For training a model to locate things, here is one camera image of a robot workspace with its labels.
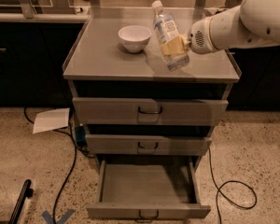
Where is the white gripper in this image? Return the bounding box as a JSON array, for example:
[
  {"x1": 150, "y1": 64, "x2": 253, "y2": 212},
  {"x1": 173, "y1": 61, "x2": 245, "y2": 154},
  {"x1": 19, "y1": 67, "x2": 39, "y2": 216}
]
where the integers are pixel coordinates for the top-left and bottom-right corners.
[{"x1": 161, "y1": 17, "x2": 217, "y2": 55}]

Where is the clear plastic water bottle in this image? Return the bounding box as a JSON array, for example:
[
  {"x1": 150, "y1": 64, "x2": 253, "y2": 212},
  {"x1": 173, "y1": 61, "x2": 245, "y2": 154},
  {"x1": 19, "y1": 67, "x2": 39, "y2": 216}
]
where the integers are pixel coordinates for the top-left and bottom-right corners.
[{"x1": 151, "y1": 0, "x2": 189, "y2": 70}]

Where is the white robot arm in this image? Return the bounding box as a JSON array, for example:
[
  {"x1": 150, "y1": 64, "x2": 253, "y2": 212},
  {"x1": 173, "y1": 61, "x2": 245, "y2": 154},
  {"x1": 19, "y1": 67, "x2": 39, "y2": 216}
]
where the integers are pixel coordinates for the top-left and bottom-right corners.
[{"x1": 161, "y1": 0, "x2": 280, "y2": 55}]

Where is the grey metal drawer cabinet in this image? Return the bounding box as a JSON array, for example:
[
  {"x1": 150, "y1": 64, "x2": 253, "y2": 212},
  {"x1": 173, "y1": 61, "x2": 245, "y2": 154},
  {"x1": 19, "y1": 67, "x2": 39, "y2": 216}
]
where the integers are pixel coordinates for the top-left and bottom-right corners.
[{"x1": 63, "y1": 8, "x2": 240, "y2": 160}]

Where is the top grey drawer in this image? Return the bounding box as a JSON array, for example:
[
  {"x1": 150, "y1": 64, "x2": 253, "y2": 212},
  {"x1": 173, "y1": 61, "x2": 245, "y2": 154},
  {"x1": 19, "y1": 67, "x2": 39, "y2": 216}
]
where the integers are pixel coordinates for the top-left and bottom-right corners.
[{"x1": 73, "y1": 97, "x2": 228, "y2": 126}]

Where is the grey drawer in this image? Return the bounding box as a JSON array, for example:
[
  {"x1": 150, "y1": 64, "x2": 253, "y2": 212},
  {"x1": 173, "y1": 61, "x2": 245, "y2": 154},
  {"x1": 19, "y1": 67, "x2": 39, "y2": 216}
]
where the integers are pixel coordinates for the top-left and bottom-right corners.
[
  {"x1": 87, "y1": 156, "x2": 210, "y2": 221},
  {"x1": 86, "y1": 134, "x2": 212, "y2": 156},
  {"x1": 73, "y1": 97, "x2": 228, "y2": 126}
]

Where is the middle grey drawer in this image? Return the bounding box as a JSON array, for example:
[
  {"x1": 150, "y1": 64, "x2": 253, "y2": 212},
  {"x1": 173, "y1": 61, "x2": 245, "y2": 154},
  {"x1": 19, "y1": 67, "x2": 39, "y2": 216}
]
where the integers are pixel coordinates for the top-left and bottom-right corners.
[{"x1": 86, "y1": 134, "x2": 212, "y2": 156}]

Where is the bottom grey drawer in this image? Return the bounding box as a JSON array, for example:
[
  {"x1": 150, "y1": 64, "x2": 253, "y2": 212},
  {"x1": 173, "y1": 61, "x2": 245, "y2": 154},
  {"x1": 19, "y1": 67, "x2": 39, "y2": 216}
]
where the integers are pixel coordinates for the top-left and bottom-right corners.
[{"x1": 87, "y1": 156, "x2": 210, "y2": 221}]

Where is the white ceramic bowl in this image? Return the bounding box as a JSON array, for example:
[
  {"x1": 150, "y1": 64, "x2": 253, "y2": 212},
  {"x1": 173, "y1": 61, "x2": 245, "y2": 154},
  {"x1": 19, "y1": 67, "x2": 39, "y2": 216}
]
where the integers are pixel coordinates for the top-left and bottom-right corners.
[{"x1": 118, "y1": 25, "x2": 151, "y2": 53}]

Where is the dark right base cabinet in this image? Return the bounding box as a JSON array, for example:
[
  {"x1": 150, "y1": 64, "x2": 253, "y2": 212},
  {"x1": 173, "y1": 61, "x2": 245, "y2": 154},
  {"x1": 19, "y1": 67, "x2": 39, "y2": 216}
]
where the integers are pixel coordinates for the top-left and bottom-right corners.
[{"x1": 228, "y1": 46, "x2": 280, "y2": 111}]

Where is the dark base cabinet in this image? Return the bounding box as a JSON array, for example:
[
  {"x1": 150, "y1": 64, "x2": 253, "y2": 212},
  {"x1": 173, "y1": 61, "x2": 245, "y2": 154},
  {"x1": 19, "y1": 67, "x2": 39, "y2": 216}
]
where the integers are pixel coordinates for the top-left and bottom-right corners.
[
  {"x1": 228, "y1": 46, "x2": 280, "y2": 111},
  {"x1": 0, "y1": 22, "x2": 82, "y2": 107}
]

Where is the blue power adapter box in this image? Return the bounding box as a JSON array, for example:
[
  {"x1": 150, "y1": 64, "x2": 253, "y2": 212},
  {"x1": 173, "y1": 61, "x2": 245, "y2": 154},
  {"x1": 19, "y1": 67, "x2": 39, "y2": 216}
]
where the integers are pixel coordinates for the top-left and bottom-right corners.
[{"x1": 75, "y1": 126, "x2": 87, "y2": 147}]

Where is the white paper sheet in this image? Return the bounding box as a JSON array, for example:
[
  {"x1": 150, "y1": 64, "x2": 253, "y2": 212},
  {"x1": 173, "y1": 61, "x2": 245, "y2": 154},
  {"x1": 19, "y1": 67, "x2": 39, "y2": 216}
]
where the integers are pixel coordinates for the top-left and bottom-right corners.
[{"x1": 33, "y1": 108, "x2": 70, "y2": 133}]

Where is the dark left base cabinet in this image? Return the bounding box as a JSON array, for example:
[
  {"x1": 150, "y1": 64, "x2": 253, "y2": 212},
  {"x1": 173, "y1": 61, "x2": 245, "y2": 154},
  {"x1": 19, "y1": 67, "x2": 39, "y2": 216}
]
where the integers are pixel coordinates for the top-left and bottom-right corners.
[{"x1": 0, "y1": 22, "x2": 82, "y2": 107}]

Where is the black bar on floor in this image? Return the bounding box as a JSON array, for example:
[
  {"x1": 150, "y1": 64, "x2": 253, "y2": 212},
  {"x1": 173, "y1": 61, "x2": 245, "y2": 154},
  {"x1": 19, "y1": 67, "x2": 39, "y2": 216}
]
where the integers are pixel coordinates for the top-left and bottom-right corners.
[{"x1": 8, "y1": 179, "x2": 34, "y2": 224}]

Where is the blue tape cross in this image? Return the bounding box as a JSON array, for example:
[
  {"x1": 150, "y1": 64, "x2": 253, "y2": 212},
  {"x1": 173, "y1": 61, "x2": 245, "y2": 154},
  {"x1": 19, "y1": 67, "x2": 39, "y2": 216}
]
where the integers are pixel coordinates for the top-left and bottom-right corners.
[{"x1": 41, "y1": 208, "x2": 77, "y2": 224}]

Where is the black cable right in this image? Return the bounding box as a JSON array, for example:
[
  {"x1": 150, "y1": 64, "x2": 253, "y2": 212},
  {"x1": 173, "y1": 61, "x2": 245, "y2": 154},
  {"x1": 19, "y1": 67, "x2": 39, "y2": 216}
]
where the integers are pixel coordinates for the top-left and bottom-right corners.
[{"x1": 207, "y1": 147, "x2": 259, "y2": 224}]

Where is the black cable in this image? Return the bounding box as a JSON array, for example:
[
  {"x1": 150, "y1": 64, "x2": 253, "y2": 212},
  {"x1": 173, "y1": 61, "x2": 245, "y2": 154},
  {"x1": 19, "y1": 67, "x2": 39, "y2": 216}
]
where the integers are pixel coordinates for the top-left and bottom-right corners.
[
  {"x1": 207, "y1": 147, "x2": 259, "y2": 224},
  {"x1": 23, "y1": 106, "x2": 95, "y2": 224}
]

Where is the black cable left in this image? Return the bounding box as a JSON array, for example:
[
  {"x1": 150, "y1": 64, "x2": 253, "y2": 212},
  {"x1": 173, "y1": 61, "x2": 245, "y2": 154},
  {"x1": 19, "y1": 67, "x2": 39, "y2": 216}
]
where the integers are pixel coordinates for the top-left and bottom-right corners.
[{"x1": 23, "y1": 106, "x2": 95, "y2": 224}]

